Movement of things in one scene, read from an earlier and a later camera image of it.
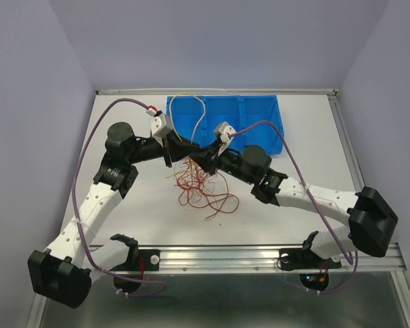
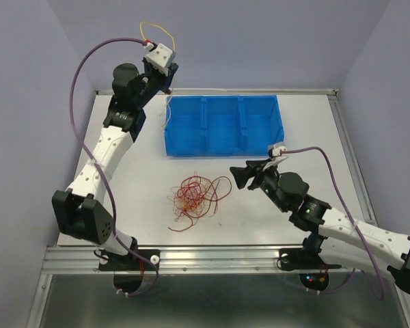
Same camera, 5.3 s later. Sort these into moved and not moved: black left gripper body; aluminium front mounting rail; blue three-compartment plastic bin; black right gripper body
Moved: black left gripper body; black right gripper body
Not moved: aluminium front mounting rail; blue three-compartment plastic bin
